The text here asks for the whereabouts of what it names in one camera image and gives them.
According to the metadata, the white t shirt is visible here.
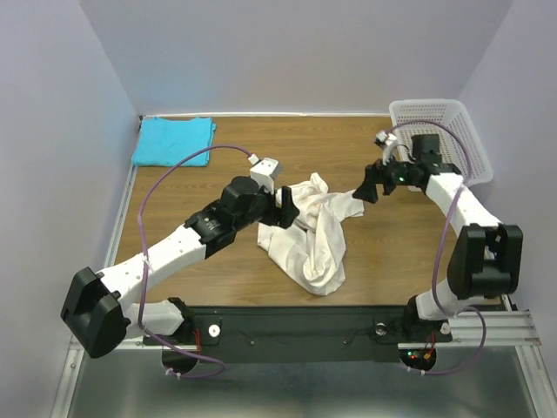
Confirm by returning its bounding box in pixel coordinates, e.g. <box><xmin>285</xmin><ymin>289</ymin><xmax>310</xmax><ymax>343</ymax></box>
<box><xmin>257</xmin><ymin>172</ymin><xmax>365</xmax><ymax>297</ymax></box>

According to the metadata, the purple cable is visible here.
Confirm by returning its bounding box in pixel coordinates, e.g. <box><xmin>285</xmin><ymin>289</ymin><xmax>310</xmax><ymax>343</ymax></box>
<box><xmin>391</xmin><ymin>120</ymin><xmax>487</xmax><ymax>376</ymax></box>
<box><xmin>137</xmin><ymin>145</ymin><xmax>262</xmax><ymax>381</ymax></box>

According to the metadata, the aluminium frame rail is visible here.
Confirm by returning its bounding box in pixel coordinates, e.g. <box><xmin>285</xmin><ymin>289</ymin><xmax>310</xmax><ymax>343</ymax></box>
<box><xmin>69</xmin><ymin>117</ymin><xmax>543</xmax><ymax>349</ymax></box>

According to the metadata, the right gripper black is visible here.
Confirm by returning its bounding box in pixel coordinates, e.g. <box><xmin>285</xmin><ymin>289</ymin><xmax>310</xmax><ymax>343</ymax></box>
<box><xmin>350</xmin><ymin>146</ymin><xmax>417</xmax><ymax>203</ymax></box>

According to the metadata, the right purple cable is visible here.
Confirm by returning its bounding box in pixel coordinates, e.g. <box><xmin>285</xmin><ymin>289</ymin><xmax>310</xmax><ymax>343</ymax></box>
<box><xmin>391</xmin><ymin>120</ymin><xmax>487</xmax><ymax>376</ymax></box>

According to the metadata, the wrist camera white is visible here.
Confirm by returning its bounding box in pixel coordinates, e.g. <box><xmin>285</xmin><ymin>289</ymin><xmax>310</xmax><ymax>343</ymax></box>
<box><xmin>374</xmin><ymin>131</ymin><xmax>399</xmax><ymax>165</ymax></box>
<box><xmin>247</xmin><ymin>153</ymin><xmax>281</xmax><ymax>193</ymax></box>

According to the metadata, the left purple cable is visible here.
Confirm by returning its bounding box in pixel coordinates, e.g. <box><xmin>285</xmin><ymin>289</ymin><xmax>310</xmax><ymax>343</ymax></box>
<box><xmin>137</xmin><ymin>145</ymin><xmax>262</xmax><ymax>381</ymax></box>

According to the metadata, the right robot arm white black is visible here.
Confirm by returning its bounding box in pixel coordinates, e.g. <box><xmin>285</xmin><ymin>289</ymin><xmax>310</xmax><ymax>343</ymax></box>
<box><xmin>353</xmin><ymin>131</ymin><xmax>523</xmax><ymax>340</ymax></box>

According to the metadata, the white plastic basket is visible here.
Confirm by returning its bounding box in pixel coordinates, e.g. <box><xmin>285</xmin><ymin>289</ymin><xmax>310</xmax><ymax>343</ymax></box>
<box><xmin>389</xmin><ymin>98</ymin><xmax>493</xmax><ymax>185</ymax></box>

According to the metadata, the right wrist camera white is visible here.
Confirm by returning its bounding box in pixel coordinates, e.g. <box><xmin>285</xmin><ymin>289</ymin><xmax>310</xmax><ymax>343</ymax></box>
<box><xmin>374</xmin><ymin>131</ymin><xmax>399</xmax><ymax>165</ymax></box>

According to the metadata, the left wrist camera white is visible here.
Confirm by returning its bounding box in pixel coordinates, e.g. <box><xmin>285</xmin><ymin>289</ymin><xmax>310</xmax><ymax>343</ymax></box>
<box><xmin>247</xmin><ymin>153</ymin><xmax>281</xmax><ymax>193</ymax></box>

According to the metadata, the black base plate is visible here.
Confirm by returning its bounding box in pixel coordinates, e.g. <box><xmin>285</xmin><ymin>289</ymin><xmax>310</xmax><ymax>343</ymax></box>
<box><xmin>167</xmin><ymin>306</ymin><xmax>452</xmax><ymax>363</ymax></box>

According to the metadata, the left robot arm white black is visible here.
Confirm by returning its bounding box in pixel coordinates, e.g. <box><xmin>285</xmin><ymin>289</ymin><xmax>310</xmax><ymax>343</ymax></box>
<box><xmin>61</xmin><ymin>176</ymin><xmax>299</xmax><ymax>358</ymax></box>

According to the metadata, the folded blue t shirt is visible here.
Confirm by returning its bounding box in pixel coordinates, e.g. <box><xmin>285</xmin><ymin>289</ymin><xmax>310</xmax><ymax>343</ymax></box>
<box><xmin>131</xmin><ymin>118</ymin><xmax>216</xmax><ymax>167</ymax></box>

